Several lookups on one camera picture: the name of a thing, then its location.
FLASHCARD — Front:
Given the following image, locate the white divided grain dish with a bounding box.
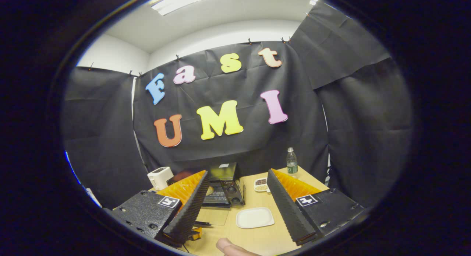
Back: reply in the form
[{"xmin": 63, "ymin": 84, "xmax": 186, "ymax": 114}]
[{"xmin": 254, "ymin": 177, "xmax": 271, "ymax": 193}]

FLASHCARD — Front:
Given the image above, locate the clear plastic water bottle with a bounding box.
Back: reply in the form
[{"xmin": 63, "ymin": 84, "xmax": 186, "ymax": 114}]
[{"xmin": 286, "ymin": 147, "xmax": 298, "ymax": 175}]

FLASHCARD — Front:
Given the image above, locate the white square plate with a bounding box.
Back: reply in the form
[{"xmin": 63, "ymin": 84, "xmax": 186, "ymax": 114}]
[{"xmin": 236, "ymin": 207, "xmax": 275, "ymax": 229}]

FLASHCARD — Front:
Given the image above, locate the black backdrop cloth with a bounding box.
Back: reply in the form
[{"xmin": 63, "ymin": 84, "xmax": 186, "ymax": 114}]
[{"xmin": 61, "ymin": 0, "xmax": 414, "ymax": 210}]

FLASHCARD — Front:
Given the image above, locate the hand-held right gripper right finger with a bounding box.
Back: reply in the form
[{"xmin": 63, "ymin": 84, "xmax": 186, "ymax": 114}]
[{"xmin": 266, "ymin": 169, "xmax": 366, "ymax": 246}]

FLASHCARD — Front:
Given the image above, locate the white toaster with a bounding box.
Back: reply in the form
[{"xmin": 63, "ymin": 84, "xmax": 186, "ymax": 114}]
[{"xmin": 147, "ymin": 166, "xmax": 174, "ymax": 190}]

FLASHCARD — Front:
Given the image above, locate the black electric oven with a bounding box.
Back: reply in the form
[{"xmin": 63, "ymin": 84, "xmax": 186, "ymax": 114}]
[{"xmin": 167, "ymin": 162, "xmax": 246, "ymax": 227}]

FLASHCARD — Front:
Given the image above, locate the long ceiling light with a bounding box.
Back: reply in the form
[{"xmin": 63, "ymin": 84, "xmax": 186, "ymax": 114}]
[{"xmin": 151, "ymin": 0, "xmax": 240, "ymax": 16}]

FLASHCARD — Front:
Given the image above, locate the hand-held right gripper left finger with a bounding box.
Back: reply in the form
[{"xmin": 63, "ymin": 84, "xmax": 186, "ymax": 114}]
[{"xmin": 110, "ymin": 170, "xmax": 210, "ymax": 247}]

